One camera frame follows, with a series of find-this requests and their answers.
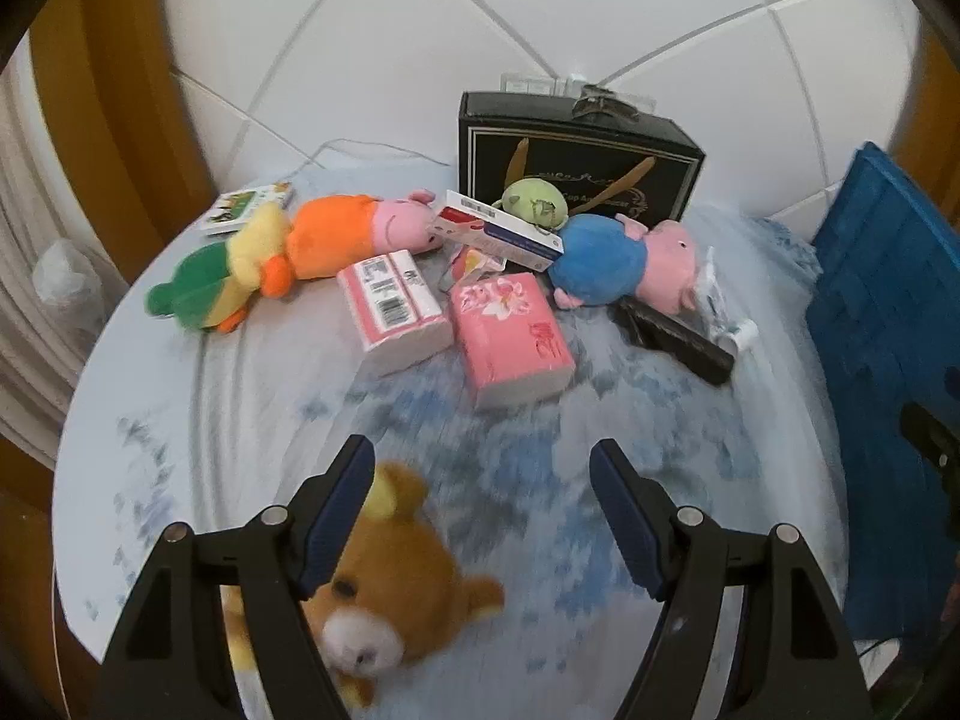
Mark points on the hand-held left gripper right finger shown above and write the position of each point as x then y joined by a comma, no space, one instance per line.
626,532

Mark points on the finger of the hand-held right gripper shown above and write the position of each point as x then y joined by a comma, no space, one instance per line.
930,435

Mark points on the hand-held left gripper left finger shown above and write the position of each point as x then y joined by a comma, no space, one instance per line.
337,532

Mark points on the brown teddy bear plush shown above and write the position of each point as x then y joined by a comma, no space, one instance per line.
405,585

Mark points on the blue plastic crate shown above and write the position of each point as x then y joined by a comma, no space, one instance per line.
877,277

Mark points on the long black case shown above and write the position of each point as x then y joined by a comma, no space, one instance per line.
675,337

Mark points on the green yellow duck plush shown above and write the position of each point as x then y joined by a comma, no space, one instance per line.
202,285

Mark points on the white blue red toothpaste box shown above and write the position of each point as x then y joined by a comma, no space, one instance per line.
510,236

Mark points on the blue white cloth covered desktop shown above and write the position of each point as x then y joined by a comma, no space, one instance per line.
675,420

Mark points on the pink barcode tissue pack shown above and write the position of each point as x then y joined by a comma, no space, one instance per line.
390,315

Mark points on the pink floral tissue pack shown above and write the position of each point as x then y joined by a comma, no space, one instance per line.
510,337

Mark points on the small white tube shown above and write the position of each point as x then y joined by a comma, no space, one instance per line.
724,315

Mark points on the blue shirt pig plush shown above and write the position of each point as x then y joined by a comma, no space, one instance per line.
600,259

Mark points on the orange dress pig plush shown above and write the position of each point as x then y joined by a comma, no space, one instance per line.
330,232

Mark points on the small pink packet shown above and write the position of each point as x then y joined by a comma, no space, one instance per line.
472,262

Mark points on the green print card box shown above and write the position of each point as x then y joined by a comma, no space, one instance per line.
240,208

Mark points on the clear plastic bag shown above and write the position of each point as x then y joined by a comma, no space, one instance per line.
64,274

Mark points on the black gift box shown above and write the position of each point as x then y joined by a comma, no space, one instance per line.
525,135

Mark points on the white ribbed panel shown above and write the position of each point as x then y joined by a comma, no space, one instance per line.
30,187

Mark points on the wooden wall trim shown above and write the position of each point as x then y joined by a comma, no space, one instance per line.
112,90

